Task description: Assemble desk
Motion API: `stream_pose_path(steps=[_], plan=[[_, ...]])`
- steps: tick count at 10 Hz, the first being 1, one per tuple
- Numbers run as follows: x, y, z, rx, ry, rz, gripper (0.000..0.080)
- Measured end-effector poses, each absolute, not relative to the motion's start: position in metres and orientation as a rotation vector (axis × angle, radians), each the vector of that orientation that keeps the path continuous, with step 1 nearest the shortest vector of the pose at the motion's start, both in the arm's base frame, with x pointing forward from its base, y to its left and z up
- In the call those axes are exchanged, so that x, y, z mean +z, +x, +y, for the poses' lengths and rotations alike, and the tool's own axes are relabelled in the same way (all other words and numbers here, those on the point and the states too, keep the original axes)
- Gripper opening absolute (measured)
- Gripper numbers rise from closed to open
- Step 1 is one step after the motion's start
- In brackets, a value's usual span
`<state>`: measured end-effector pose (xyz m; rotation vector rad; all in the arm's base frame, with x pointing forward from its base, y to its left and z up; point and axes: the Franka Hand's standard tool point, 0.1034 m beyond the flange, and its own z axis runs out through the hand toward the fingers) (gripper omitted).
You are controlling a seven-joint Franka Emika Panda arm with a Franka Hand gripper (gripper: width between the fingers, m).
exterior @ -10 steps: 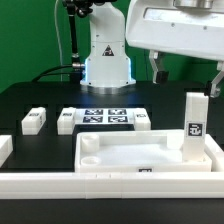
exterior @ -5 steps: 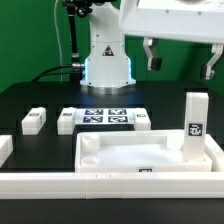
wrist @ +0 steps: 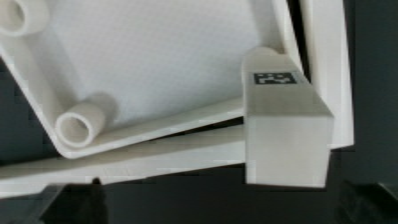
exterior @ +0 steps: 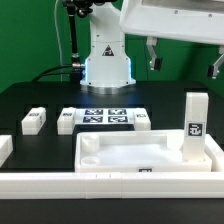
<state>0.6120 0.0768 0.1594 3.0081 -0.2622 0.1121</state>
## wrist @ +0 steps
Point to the white right fence piece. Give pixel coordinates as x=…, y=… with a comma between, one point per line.
x=329, y=63

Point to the white desk top tray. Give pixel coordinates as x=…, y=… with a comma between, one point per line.
x=127, y=64

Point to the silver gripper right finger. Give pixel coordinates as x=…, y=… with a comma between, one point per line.
x=367, y=204

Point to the white front fence rail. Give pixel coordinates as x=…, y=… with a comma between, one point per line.
x=178, y=154

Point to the white desk leg with tag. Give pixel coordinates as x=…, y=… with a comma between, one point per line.
x=288, y=123

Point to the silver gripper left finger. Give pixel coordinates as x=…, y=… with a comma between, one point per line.
x=70, y=204

